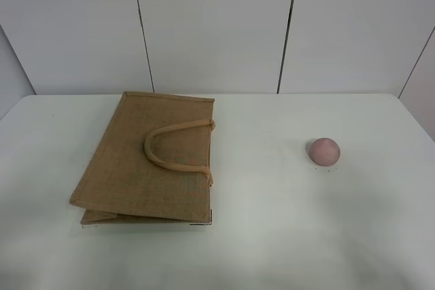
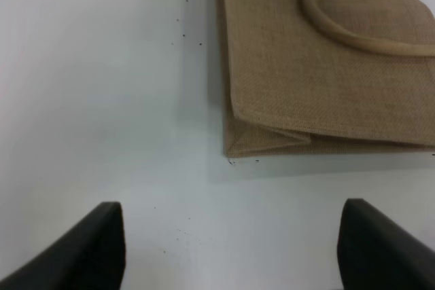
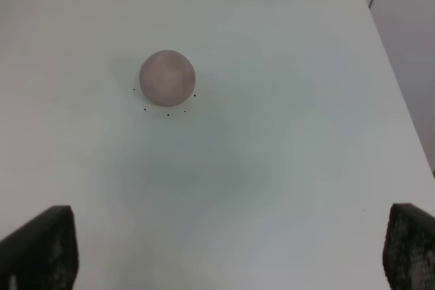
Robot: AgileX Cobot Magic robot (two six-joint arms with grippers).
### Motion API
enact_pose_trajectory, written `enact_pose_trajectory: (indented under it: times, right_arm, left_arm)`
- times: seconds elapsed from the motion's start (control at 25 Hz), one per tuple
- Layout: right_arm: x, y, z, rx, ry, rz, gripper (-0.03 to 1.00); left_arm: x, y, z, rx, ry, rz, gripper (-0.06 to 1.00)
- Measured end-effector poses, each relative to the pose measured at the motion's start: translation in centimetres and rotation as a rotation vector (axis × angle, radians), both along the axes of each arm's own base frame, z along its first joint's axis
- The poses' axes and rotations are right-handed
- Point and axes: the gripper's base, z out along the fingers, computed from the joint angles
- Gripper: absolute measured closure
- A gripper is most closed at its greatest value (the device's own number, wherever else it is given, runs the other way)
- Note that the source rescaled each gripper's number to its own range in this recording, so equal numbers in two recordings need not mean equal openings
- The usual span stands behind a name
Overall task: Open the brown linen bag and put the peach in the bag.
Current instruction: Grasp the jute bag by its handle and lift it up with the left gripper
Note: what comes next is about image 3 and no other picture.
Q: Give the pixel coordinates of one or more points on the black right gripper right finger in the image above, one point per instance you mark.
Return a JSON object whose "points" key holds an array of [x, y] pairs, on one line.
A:
{"points": [[408, 252]]}

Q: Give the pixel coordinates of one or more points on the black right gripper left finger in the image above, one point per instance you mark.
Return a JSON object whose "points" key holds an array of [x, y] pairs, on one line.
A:
{"points": [[43, 253]]}

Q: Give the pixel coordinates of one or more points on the pink peach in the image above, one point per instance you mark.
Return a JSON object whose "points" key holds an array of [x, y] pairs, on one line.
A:
{"points": [[167, 78]]}

